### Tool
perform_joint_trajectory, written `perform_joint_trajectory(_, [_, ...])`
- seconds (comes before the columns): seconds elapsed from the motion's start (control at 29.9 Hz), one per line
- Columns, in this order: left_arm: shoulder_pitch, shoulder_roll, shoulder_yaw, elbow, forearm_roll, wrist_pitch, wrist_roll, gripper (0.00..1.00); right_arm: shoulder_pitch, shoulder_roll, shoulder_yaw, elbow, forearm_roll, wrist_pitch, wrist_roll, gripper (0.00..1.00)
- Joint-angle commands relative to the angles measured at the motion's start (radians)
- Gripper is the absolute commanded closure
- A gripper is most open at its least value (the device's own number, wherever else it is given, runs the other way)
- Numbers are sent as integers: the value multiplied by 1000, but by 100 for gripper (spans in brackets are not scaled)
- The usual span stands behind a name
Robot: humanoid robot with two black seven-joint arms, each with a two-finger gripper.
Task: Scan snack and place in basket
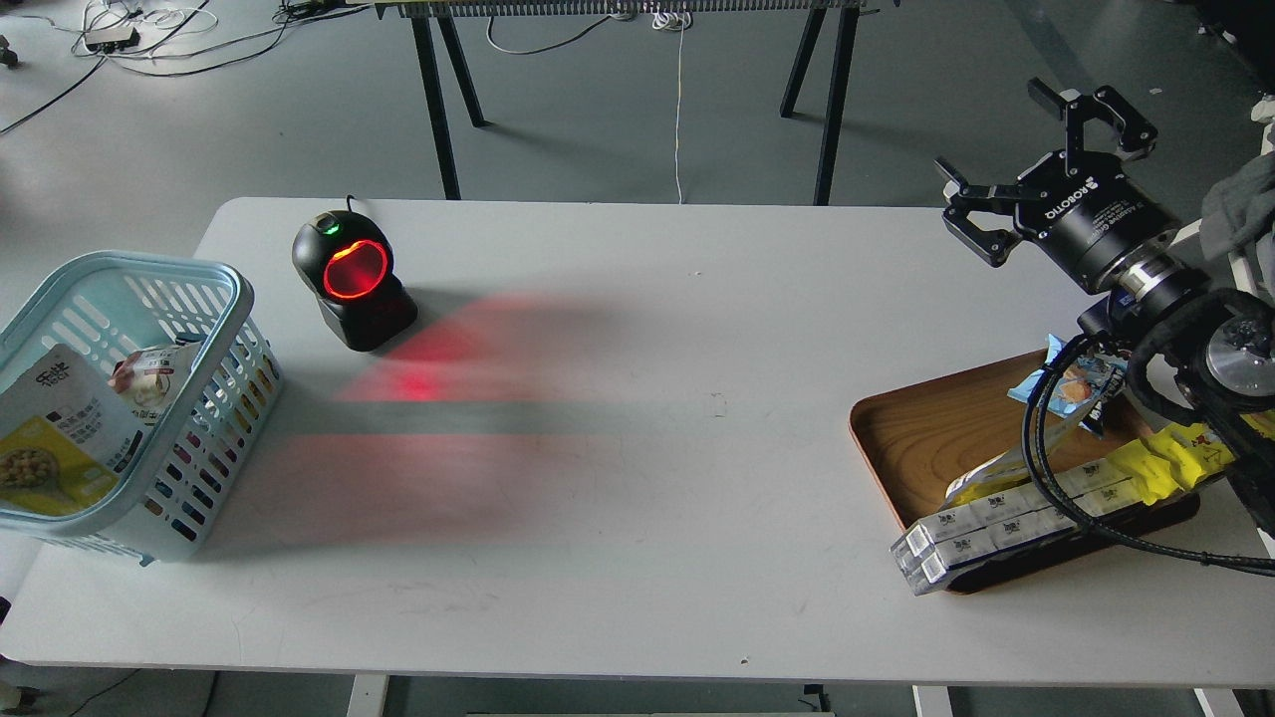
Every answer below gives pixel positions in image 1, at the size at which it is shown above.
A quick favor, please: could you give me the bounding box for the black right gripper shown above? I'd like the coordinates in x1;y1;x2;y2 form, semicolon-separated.
935;78;1181;295

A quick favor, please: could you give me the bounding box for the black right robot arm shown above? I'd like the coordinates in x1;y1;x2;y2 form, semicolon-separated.
936;78;1272;577

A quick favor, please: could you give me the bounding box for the blue snack packet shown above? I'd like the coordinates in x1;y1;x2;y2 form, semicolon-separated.
1006;333;1128;438

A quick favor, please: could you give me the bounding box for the yellow cartoon snack bag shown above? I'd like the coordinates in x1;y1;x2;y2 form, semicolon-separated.
1104;422;1237;506

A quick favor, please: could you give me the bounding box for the snack packet in basket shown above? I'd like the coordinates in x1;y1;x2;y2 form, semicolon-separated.
108;336;203;427

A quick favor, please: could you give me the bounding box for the light blue plastic basket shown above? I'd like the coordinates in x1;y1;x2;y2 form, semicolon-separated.
3;251;282;564

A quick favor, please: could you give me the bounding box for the black trestle table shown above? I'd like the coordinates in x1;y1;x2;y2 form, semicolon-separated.
380;1;864;207

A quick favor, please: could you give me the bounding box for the brown wooden tray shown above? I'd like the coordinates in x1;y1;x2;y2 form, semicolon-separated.
849;351;1199;595

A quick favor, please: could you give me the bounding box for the clear box pack of cartons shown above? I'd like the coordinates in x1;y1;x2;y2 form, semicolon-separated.
893;461;1142;596

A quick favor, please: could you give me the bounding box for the black barcode scanner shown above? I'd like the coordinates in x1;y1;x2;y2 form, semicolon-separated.
291;194;419;353

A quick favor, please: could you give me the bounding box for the white hanging cable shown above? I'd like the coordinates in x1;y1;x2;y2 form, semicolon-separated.
652;10;694;205

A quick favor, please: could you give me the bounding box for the floor cables and adapter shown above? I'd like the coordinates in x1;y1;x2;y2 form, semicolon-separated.
0;0;370;138

